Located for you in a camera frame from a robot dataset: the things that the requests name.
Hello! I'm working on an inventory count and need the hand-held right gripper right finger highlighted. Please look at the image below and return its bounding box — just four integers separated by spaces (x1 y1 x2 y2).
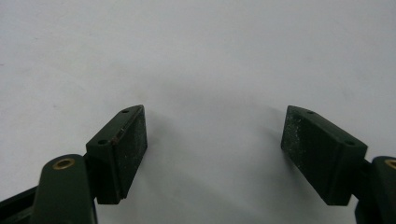
280 105 369 207

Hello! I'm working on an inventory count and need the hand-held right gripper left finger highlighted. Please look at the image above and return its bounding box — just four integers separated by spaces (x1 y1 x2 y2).
85 104 149 205

